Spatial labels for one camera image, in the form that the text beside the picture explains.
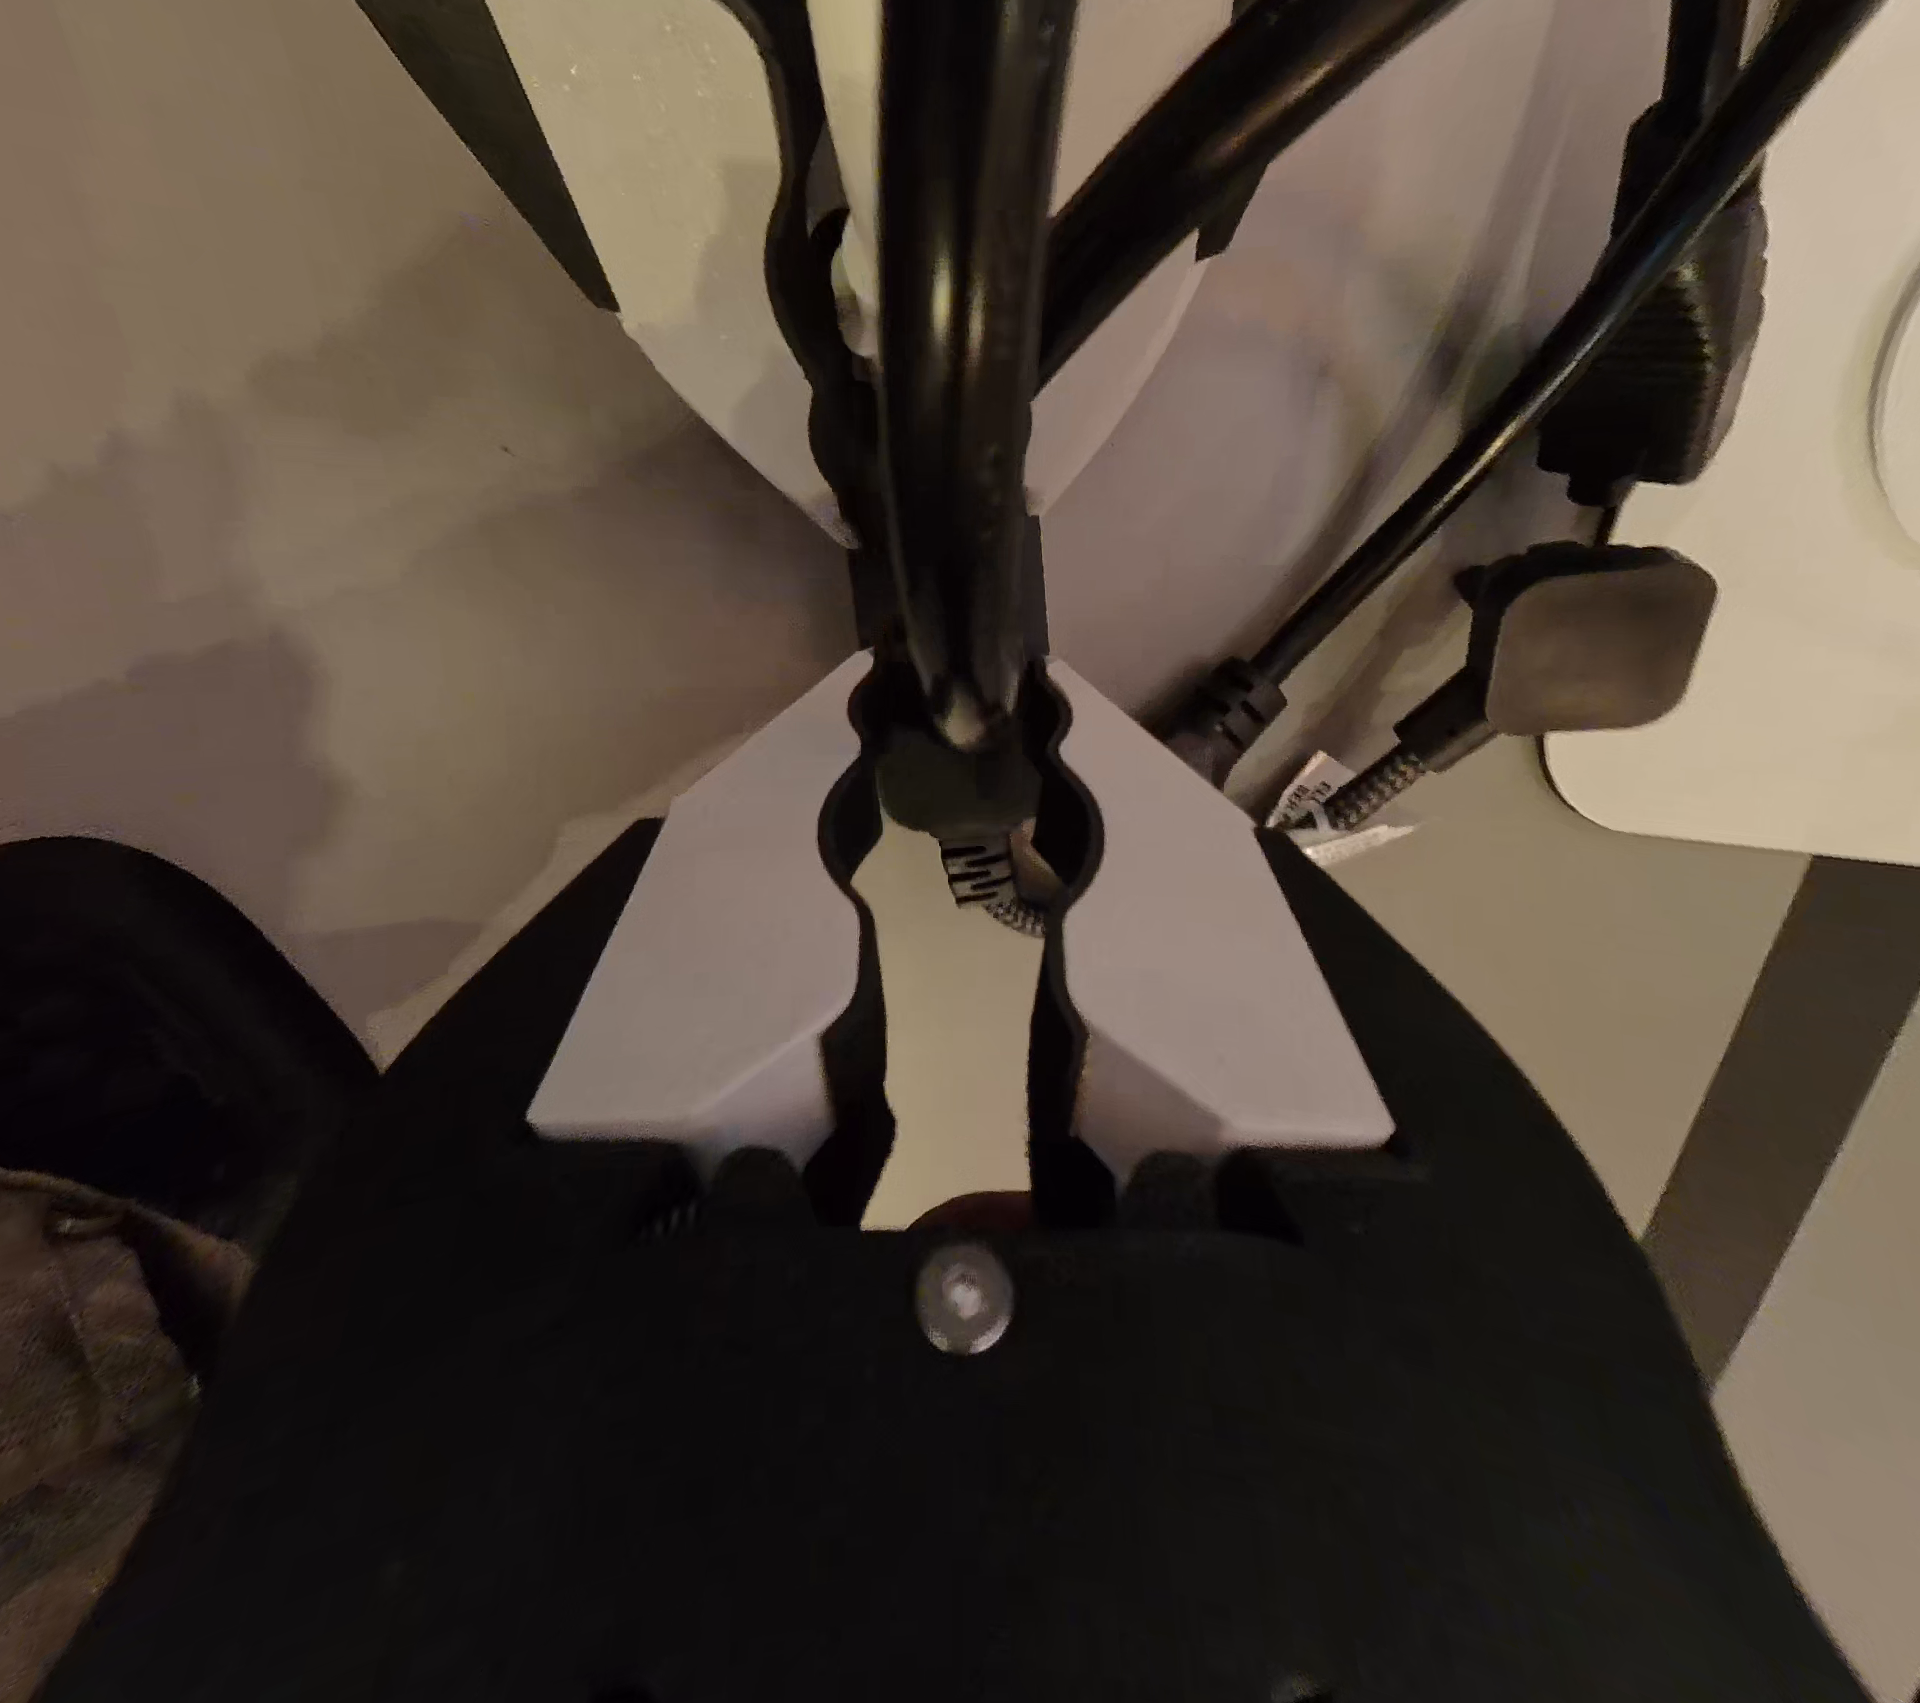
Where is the person's grey clothing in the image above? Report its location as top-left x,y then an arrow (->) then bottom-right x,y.
0,1162 -> 257,1703

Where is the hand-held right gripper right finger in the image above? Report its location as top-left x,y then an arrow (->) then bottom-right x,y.
1028,664 -> 1392,1182

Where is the black power cable with plug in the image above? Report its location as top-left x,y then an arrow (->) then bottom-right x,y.
1045,0 -> 1920,781
875,0 -> 1056,748

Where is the white rounded pad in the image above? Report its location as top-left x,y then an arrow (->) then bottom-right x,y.
1543,0 -> 1920,866

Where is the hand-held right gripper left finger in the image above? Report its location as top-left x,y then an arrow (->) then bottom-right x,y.
526,651 -> 889,1174

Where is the black dimpled round pad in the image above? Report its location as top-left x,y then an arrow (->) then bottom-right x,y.
0,833 -> 384,1262

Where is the white cable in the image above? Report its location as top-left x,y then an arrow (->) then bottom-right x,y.
775,0 -> 901,361

